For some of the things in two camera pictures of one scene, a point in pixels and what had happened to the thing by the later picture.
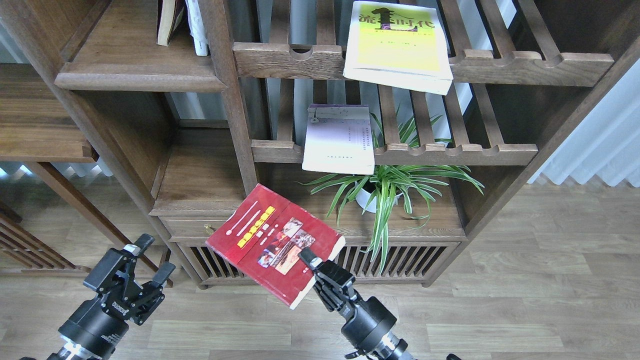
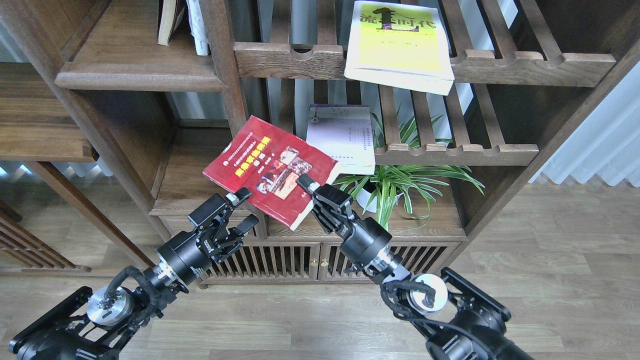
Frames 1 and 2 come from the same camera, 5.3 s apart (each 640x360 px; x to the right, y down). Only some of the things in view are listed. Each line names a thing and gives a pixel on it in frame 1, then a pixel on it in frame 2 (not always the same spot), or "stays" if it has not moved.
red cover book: (260, 239) → (266, 161)
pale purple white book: (338, 138) stays
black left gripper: (99, 326) → (187, 255)
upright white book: (196, 27) stays
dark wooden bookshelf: (402, 128) stays
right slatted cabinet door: (404, 262) stays
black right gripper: (364, 320) → (362, 239)
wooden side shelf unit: (37, 126) stays
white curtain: (607, 142) stays
